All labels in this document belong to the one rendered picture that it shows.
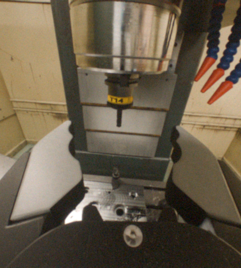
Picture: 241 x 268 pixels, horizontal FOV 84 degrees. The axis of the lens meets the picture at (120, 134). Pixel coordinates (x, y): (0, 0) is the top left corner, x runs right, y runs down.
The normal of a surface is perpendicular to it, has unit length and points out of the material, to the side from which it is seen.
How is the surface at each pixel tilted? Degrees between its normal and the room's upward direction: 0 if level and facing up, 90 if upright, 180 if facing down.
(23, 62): 90
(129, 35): 90
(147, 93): 90
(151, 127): 88
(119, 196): 0
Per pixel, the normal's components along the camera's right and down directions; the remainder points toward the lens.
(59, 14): -0.07, 0.51
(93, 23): -0.49, 0.42
